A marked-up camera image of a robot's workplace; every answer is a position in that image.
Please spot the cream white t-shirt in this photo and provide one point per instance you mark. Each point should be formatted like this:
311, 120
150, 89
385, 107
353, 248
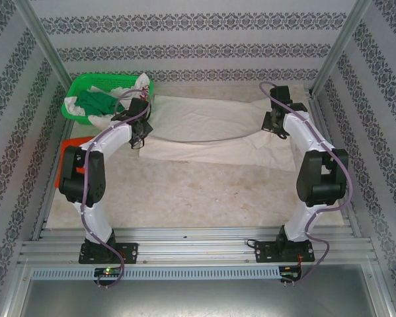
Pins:
217, 112

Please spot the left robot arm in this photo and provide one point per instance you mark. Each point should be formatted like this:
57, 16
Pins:
115, 137

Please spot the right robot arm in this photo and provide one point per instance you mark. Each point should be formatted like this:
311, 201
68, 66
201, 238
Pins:
303, 132

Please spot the white t-shirt with red print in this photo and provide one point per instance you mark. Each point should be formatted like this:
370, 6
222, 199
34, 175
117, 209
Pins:
144, 82

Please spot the clothes pile in basket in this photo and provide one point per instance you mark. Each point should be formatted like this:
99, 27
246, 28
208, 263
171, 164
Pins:
100, 90

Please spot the green t-shirt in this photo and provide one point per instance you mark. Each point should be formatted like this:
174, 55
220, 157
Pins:
95, 102

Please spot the green plastic basket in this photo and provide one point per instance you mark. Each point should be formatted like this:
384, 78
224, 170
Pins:
85, 81

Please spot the orange folded t-shirt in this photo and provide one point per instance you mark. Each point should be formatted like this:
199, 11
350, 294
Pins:
72, 142

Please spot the left circuit board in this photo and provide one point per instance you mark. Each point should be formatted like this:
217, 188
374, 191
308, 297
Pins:
108, 271

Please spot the circuit board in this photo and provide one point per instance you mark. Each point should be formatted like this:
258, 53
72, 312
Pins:
290, 273
108, 271

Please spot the right circuit board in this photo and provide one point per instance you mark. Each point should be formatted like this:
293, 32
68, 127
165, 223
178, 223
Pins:
290, 273

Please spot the grey metal panel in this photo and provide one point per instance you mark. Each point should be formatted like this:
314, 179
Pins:
197, 300

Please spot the aluminium frame post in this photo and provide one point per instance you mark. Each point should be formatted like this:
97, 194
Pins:
42, 43
340, 43

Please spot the aluminium rail frame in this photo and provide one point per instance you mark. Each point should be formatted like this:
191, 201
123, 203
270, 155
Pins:
201, 236

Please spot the aluminium side rail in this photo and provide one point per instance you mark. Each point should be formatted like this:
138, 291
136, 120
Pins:
351, 218

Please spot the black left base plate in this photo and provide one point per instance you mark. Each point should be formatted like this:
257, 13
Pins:
128, 252

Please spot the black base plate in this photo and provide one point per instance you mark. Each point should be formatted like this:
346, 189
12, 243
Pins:
128, 252
267, 254

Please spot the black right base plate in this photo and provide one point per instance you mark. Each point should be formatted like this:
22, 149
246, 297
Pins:
267, 254

